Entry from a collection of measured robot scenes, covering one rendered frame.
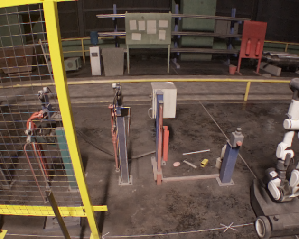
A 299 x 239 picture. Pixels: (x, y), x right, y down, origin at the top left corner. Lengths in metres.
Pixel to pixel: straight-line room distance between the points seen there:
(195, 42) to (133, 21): 3.75
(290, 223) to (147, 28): 6.27
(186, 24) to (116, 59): 4.09
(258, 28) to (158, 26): 3.61
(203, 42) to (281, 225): 8.67
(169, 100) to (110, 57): 4.58
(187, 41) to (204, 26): 1.06
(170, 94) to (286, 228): 1.78
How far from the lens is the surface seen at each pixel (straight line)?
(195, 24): 9.65
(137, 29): 6.93
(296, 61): 9.48
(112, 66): 6.82
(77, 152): 1.25
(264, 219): 2.06
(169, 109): 2.44
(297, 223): 2.19
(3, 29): 11.29
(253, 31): 8.11
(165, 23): 6.99
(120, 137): 2.02
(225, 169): 2.38
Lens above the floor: 1.69
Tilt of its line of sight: 27 degrees down
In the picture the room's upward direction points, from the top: straight up
